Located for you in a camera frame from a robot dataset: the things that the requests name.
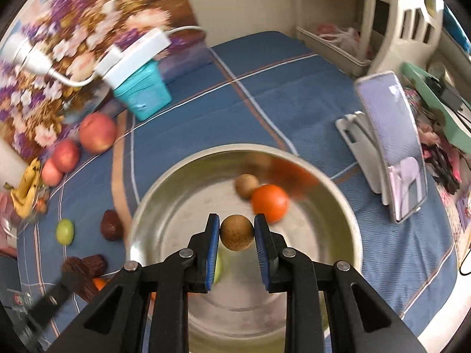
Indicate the white phone stand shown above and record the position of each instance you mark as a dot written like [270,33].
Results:
[358,135]

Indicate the white power strip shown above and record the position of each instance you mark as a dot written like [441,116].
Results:
[116,66]

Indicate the blue plaid tablecloth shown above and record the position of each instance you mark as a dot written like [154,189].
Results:
[261,89]

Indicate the red apple left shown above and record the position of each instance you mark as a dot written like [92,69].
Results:
[51,176]

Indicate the smartphone on stand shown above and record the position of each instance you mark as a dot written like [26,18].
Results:
[394,129]

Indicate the red apple right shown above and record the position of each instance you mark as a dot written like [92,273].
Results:
[97,133]

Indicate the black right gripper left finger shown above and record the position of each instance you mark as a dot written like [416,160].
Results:
[124,318]

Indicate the white shelf unit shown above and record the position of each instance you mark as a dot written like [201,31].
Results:
[370,36]

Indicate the green jujube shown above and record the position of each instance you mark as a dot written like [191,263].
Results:
[218,268]
[65,232]

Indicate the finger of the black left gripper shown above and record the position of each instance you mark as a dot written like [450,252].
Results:
[36,319]

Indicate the pink gift wrap bouquet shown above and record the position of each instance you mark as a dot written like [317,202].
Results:
[9,225]

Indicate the round steel plate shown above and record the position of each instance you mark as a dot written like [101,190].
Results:
[238,314]

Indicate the red apple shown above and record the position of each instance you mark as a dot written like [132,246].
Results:
[66,156]
[51,176]
[97,133]

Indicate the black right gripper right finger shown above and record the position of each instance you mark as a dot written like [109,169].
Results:
[359,319]

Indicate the teal plastic box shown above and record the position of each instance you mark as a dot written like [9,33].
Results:
[144,93]

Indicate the round brown longan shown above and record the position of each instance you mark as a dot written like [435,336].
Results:
[236,232]
[245,184]

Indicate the clear fruit bag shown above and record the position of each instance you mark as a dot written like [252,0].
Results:
[34,205]

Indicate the dried red date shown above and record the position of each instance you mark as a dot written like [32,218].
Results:
[96,264]
[82,281]
[111,226]

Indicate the red apple middle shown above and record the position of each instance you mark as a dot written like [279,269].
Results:
[66,156]

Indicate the yellow banana bunch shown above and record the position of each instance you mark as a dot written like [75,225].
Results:
[24,195]

